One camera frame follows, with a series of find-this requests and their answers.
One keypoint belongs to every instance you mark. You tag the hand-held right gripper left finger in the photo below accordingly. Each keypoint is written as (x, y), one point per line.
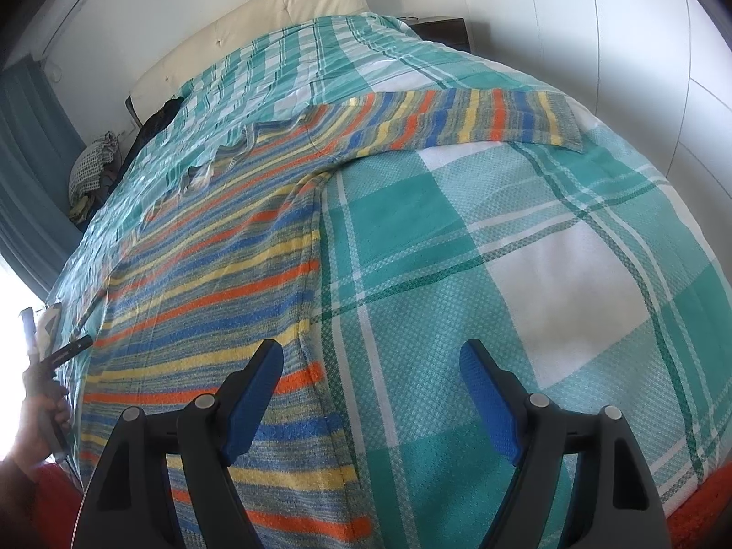
(254, 400)

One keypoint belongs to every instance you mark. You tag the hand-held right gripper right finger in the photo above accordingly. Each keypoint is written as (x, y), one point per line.
(492, 406)

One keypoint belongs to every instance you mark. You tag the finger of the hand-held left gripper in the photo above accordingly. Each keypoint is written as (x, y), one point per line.
(71, 350)

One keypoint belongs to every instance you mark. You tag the striped knit sweater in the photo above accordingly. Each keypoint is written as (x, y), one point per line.
(229, 274)

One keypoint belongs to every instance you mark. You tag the person's left forearm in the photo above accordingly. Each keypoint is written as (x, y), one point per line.
(14, 503)

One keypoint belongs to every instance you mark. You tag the person's left hand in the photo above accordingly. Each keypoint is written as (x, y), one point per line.
(28, 429)

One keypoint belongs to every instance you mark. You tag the beige patterned cushion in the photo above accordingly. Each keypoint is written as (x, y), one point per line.
(50, 323)

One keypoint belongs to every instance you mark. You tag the yellow green folded cloth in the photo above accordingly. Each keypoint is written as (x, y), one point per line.
(83, 209)

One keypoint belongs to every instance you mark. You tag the teal plaid blanket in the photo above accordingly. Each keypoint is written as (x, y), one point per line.
(457, 240)

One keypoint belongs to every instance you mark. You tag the checked cloth pile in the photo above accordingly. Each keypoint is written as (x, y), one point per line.
(91, 166)

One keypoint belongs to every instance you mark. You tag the teal curtain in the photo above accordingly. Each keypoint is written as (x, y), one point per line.
(28, 154)

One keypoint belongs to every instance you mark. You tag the orange rug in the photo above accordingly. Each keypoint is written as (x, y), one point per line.
(703, 509)

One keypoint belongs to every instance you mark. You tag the black garment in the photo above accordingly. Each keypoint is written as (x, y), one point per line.
(157, 120)

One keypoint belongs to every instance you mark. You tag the dark wooden nightstand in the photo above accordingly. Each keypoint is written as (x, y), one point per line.
(443, 31)

